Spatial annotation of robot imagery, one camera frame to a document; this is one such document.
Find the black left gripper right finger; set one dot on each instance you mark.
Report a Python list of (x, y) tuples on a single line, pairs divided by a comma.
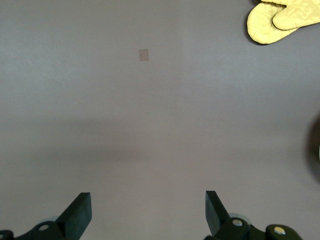
[(217, 215)]

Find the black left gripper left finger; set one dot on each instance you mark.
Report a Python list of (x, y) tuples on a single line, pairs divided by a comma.
[(75, 215)]

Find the yellow quilted oven mitt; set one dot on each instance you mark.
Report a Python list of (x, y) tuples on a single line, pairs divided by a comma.
[(297, 15), (260, 25)]

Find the brown tape patch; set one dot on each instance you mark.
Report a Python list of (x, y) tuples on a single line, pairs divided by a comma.
[(144, 55)]

